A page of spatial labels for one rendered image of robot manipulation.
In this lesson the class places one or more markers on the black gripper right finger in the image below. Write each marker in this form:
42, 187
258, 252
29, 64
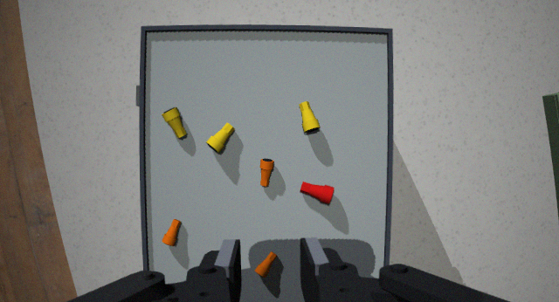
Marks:
325, 278

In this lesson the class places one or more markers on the yellow wire connector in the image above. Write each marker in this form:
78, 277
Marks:
172, 116
310, 123
217, 141

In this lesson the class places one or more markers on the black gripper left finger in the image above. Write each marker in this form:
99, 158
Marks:
204, 283

